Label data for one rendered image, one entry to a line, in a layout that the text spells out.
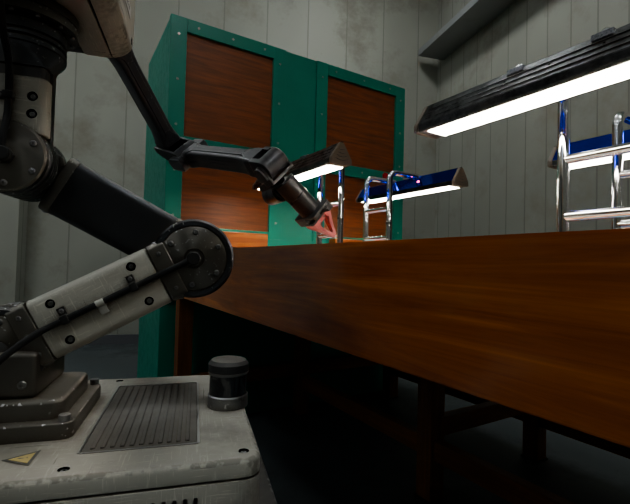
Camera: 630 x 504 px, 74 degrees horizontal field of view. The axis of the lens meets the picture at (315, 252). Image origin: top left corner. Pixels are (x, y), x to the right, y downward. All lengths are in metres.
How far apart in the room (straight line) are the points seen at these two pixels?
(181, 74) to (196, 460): 1.71
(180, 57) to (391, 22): 3.24
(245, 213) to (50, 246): 2.35
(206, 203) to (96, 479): 1.50
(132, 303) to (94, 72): 3.68
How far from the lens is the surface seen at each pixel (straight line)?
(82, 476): 0.61
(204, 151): 1.24
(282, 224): 2.09
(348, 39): 4.71
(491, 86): 0.96
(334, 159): 1.32
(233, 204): 2.00
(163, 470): 0.60
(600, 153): 1.00
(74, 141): 4.14
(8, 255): 3.97
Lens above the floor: 0.73
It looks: 2 degrees up
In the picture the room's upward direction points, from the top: 2 degrees clockwise
